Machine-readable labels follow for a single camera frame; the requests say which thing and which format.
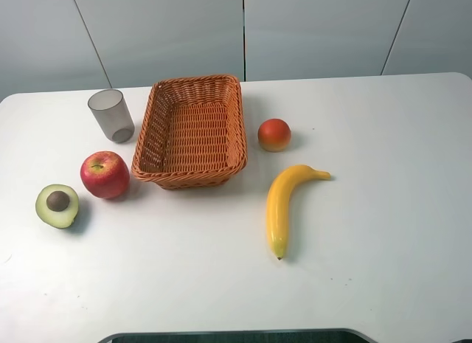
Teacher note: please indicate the grey translucent plastic cup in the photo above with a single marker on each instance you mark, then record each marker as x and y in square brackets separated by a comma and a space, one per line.
[111, 112]

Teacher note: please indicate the halved avocado with pit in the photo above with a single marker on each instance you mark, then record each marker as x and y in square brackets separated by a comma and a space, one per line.
[57, 205]

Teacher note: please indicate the yellow banana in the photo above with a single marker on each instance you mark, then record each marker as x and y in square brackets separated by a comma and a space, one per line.
[278, 200]

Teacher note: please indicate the red apple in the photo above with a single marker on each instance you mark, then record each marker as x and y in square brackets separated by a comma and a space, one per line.
[105, 175]

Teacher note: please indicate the orange wicker basket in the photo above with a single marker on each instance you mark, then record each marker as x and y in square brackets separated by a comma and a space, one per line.
[192, 133]

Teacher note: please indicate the red orange round fruit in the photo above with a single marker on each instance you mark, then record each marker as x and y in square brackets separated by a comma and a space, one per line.
[274, 135]

